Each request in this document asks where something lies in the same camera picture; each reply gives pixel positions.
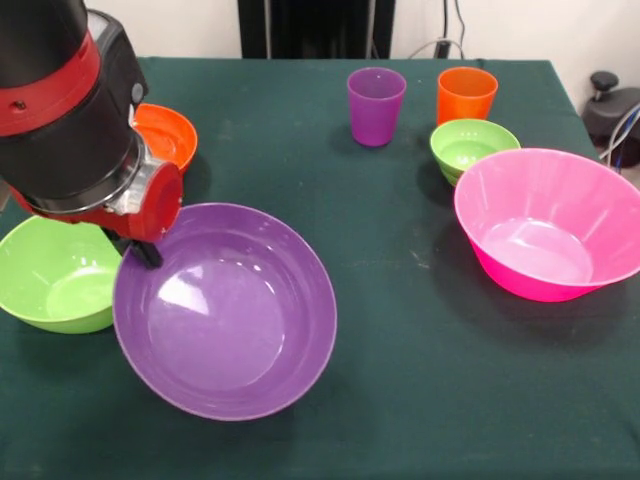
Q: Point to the purple plastic cup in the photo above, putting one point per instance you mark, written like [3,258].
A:
[375,115]

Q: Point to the large orange plastic bowl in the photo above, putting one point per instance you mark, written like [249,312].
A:
[170,135]

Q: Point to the purple plastic bowl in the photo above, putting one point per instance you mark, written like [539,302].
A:
[225,320]

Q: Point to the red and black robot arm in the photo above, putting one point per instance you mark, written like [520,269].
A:
[60,110]

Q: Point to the large pink plastic bowl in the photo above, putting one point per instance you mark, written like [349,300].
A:
[540,225]

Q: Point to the small green plastic bowl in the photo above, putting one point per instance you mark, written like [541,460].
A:
[470,145]

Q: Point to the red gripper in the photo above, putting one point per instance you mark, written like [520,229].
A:
[157,210]

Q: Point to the orange plastic cup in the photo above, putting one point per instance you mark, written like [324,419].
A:
[465,100]

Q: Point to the dark green tablecloth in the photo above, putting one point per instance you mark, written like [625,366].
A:
[400,425]

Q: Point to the black power adapter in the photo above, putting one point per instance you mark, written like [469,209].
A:
[442,48]

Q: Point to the large green plastic bowl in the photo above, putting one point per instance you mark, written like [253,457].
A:
[50,280]

